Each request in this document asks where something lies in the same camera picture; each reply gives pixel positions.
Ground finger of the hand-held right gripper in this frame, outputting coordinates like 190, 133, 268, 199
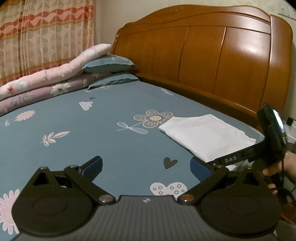
212, 138, 265, 168

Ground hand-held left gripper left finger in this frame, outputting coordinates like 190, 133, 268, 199
32, 156, 116, 205

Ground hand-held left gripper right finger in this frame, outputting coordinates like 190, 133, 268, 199
176, 158, 263, 205

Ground white printed t-shirt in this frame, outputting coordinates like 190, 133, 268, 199
158, 113, 257, 163

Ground person's right hand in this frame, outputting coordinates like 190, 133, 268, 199
262, 152, 296, 189

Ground person's grey clothing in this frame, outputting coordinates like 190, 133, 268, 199
276, 218, 296, 241

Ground teal pillow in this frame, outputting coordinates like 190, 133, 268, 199
81, 54, 139, 74
88, 74, 140, 90

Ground purple floral quilt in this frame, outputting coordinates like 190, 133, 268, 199
0, 71, 112, 116

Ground wooden headboard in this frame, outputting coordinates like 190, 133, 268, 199
111, 5, 293, 132

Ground pink floral quilt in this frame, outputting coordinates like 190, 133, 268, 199
0, 44, 112, 101

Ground patterned beige curtain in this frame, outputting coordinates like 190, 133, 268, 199
0, 0, 97, 87

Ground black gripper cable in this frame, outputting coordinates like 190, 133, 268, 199
269, 160, 296, 205

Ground white wall socket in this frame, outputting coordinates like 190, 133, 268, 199
279, 0, 296, 17

